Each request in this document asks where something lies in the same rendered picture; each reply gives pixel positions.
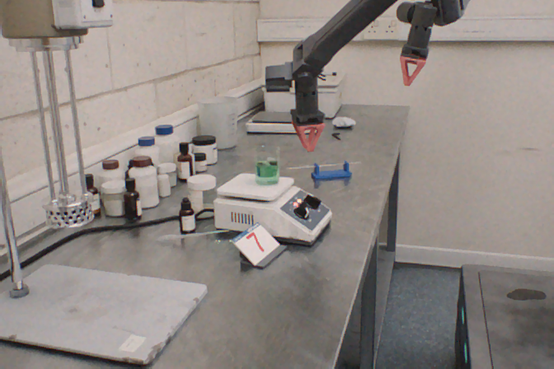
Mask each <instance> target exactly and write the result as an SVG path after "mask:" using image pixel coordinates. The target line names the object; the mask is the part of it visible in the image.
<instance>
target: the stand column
mask: <svg viewBox="0 0 554 369"><path fill-rule="evenodd" d="M0 215H1V219H2V229H3V235H4V240H5V246H6V251H7V255H8V261H9V265H10V270H11V276H12V287H10V288H9V292H10V298H13V299H17V298H22V297H26V296H27V295H29V292H30V289H29V286H28V285H27V284H26V283H23V282H22V276H21V266H20V260H19V254H18V249H17V243H16V233H15V228H14V223H13V217H12V211H11V208H10V201H9V196H8V191H7V181H6V176H5V170H4V165H3V159H2V149H1V143H0Z"/></svg>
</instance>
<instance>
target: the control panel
mask: <svg viewBox="0 0 554 369"><path fill-rule="evenodd" d="M306 194H307V193H305V192H304V191H302V190H301V189H300V190H299V191H298V192H297V193H296V194H294V195H293V197H292V198H291V199H290V200H289V201H288V202H287V203H284V204H283V205H282V206H281V207H280V208H279V209H281V211H282V212H283V213H286V214H288V215H289V216H290V217H291V218H293V219H294V220H296V221H297V222H300V223H301V224H303V226H304V227H306V228H307V229H308V230H310V231H312V230H314V229H315V228H316V227H317V224H318V223H319V222H320V221H321V220H322V219H323V218H324V217H325V216H326V215H327V214H328V213H329V212H330V209H329V208H327V207H326V206H324V205H323V204H320V206H319V207H318V209H311V208H309V207H308V206H307V208H308V211H309V214H308V215H309V218H308V219H307V220H304V219H302V218H300V217H297V216H296V215H295V214H294V213H293V209H294V208H297V207H299V205H300V202H298V199H300V200H301V201H302V202H303V200H304V199H305V197H306ZM294 203H296V204H297V206H296V205H294Z"/></svg>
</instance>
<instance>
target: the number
mask: <svg viewBox="0 0 554 369"><path fill-rule="evenodd" d="M236 243H237V245H238V246H239V247H240V248H242V249H243V250H244V251H245V252H246V253H247V254H248V255H249V256H250V258H251V260H252V261H253V262H254V261H256V260H257V259H259V258H260V256H261V255H262V254H264V253H265V252H266V251H267V250H268V249H270V248H271V247H272V246H274V245H275V244H276V242H275V240H274V239H273V238H272V237H271V236H269V234H268V233H267V232H266V231H265V230H264V229H263V228H262V227H261V225H260V226H259V227H257V228H256V229H254V230H253V231H251V232H250V233H248V234H247V235H245V236H244V237H243V238H241V239H240V240H238V241H237V242H236Z"/></svg>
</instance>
